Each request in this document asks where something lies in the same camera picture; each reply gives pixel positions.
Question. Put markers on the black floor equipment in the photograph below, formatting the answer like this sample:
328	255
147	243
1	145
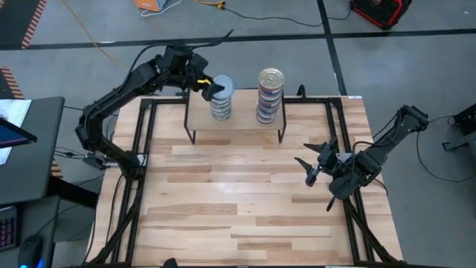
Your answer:
466	119

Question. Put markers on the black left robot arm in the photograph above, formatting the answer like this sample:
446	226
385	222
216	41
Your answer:
111	100

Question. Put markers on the red and black case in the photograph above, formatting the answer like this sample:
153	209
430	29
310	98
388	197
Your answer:
379	13

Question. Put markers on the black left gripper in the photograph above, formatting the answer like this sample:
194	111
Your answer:
187	69

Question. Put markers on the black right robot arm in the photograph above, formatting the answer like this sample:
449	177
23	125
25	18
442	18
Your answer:
386	145

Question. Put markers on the orange box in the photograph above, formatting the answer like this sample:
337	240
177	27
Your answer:
148	4

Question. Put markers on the tablet with blue screen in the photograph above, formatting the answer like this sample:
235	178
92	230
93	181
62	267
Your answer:
13	136

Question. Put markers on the black computer keyboard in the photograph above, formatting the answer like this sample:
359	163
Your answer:
7	232

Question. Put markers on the white paper sheet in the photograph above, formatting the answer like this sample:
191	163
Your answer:
16	109

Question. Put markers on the wooden shelf with black legs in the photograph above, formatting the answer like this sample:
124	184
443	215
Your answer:
243	111

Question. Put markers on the black table clamp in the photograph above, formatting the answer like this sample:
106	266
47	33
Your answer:
184	94
301	91

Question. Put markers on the black metal table frame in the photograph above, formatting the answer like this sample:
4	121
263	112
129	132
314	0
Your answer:
145	101

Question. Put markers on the grey lower desk surface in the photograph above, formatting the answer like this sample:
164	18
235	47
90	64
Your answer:
44	219

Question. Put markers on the black desk support bar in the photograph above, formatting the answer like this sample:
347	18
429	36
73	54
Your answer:
74	191

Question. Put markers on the black orange striped floor mat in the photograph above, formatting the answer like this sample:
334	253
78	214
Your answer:
15	22
5	87

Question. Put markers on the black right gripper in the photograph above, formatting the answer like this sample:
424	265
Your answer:
331	164

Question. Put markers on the small black object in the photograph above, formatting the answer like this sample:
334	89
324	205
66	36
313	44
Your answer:
170	263

